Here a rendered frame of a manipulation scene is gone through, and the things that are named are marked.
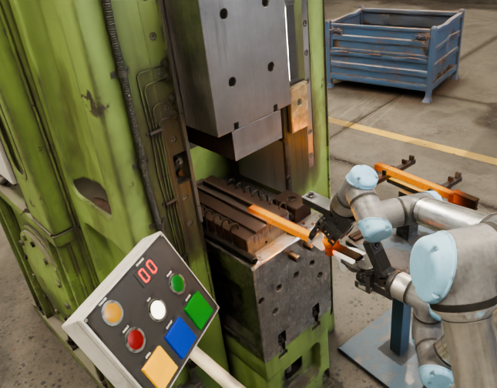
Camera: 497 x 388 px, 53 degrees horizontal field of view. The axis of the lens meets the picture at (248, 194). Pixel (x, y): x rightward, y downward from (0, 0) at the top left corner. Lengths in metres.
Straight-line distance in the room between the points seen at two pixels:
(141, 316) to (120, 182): 0.40
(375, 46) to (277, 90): 3.89
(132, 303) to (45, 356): 1.72
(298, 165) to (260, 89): 0.53
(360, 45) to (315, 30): 3.61
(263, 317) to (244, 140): 0.64
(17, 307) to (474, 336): 2.77
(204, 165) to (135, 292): 0.92
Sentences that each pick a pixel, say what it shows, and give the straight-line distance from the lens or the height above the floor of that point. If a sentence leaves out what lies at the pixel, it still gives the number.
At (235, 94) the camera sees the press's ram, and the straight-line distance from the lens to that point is 1.42.
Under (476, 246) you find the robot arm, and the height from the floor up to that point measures 1.40.
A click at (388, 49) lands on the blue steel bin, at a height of 0.47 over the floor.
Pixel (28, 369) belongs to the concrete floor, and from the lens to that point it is 2.91.
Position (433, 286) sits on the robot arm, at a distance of 0.92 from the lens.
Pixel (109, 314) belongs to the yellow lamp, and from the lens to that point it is 1.20.
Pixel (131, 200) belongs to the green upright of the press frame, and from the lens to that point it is 1.48.
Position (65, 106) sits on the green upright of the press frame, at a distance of 1.72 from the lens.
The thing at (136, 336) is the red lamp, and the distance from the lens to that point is 1.23.
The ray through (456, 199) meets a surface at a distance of 1.91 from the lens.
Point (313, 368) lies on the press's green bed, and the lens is 2.32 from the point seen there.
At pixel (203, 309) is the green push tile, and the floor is 1.00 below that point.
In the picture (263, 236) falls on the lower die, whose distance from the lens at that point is 1.69.
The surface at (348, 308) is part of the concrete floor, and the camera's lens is 2.79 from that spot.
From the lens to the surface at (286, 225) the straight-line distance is 1.63.
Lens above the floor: 1.94
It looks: 31 degrees down
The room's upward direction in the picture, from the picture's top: 7 degrees counter-clockwise
